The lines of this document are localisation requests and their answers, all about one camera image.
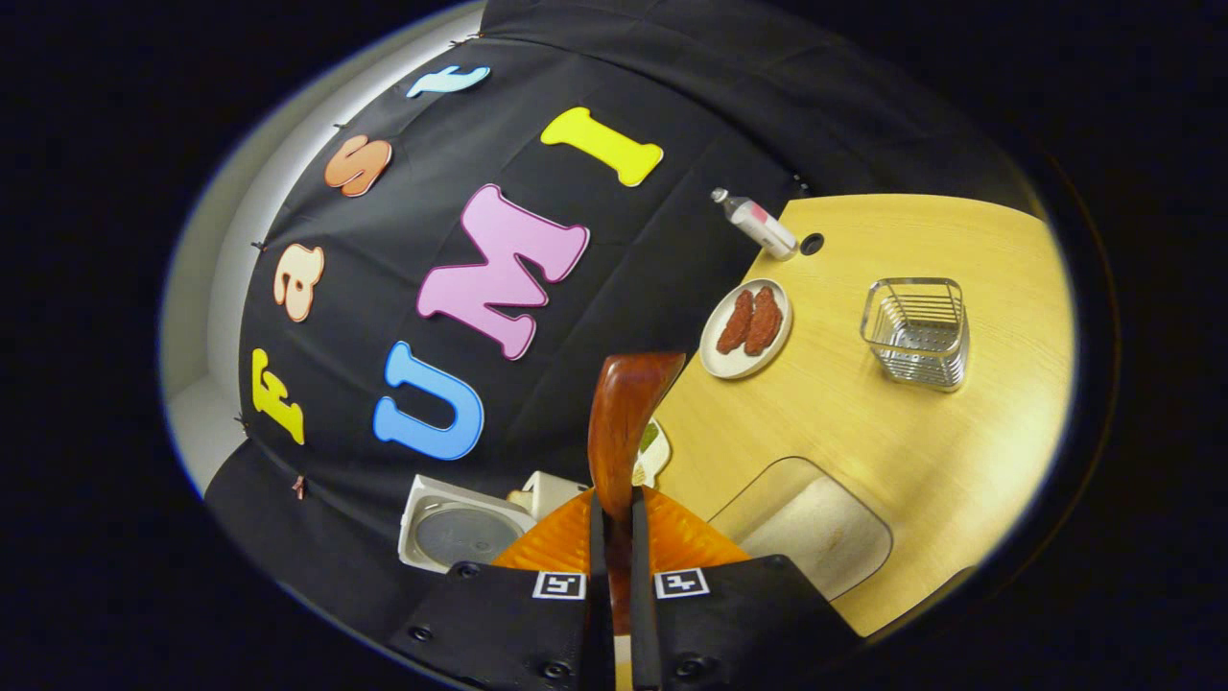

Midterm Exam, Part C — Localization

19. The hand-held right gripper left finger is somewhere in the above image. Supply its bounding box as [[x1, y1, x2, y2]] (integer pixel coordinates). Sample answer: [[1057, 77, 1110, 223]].
[[389, 485, 615, 691]]

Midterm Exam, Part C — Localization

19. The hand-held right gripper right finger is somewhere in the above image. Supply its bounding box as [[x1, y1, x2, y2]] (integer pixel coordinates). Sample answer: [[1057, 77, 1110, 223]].
[[628, 485, 864, 691]]

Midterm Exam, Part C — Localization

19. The white rice cooker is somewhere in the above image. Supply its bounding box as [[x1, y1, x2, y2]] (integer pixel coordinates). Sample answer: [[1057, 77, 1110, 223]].
[[397, 474, 538, 575]]

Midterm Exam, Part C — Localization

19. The brown wooden spoon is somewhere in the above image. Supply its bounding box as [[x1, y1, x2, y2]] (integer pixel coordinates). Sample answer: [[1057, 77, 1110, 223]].
[[587, 351, 688, 634]]

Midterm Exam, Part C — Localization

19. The clear box of rice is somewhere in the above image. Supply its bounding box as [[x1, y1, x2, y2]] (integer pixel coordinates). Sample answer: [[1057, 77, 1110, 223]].
[[708, 456, 893, 603]]

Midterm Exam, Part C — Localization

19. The metal wire chopstick holder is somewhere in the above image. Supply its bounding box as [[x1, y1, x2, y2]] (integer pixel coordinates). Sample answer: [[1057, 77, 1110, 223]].
[[860, 277, 970, 393]]

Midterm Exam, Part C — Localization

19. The white toaster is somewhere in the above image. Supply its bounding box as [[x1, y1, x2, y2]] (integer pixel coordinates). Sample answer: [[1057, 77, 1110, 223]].
[[507, 470, 588, 521]]

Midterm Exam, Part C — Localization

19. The white divided condiment dish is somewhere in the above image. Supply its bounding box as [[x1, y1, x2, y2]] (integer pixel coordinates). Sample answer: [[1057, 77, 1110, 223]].
[[631, 418, 673, 488]]

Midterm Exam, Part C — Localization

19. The white round plate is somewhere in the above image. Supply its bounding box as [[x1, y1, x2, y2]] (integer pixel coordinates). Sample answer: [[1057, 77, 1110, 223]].
[[699, 278, 793, 380]]

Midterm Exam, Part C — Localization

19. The red meat slice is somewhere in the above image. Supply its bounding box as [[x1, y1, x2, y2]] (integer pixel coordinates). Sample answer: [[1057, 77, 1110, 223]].
[[744, 286, 785, 357], [716, 290, 755, 355]]

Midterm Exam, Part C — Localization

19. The small bottle with pink label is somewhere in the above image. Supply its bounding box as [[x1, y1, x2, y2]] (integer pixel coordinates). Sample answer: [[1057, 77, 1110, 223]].
[[710, 187, 799, 262]]

